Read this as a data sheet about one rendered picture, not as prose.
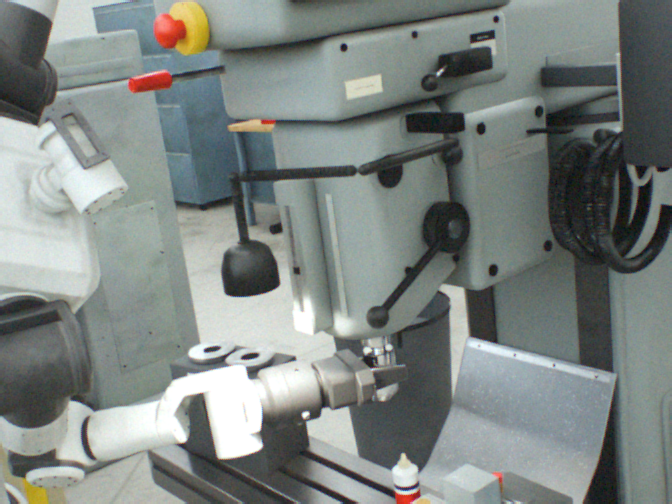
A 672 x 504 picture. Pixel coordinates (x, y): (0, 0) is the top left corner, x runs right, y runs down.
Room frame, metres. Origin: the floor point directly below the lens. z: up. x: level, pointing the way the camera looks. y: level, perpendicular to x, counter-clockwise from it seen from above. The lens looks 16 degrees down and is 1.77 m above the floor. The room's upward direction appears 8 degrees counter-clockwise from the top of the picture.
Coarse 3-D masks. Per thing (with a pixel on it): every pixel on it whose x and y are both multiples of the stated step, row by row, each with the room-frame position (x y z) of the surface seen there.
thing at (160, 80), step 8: (160, 72) 1.16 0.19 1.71; (184, 72) 1.19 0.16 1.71; (192, 72) 1.19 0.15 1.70; (200, 72) 1.20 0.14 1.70; (208, 72) 1.21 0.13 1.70; (216, 72) 1.22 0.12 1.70; (224, 72) 1.22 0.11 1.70; (136, 80) 1.14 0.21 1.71; (144, 80) 1.14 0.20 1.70; (152, 80) 1.15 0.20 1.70; (160, 80) 1.16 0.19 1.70; (168, 80) 1.16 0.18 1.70; (176, 80) 1.18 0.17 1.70; (184, 80) 1.19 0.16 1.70; (136, 88) 1.14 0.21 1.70; (144, 88) 1.14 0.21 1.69; (152, 88) 1.15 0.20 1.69; (160, 88) 1.16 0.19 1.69
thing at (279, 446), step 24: (192, 360) 1.57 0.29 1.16; (216, 360) 1.55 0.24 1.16; (240, 360) 1.52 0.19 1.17; (264, 360) 1.50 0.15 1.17; (288, 360) 1.52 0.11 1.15; (192, 408) 1.56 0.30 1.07; (192, 432) 1.57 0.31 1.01; (264, 432) 1.45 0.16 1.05; (288, 432) 1.50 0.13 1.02; (216, 456) 1.53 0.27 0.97; (240, 456) 1.49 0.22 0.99; (264, 456) 1.45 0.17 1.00; (288, 456) 1.49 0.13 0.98
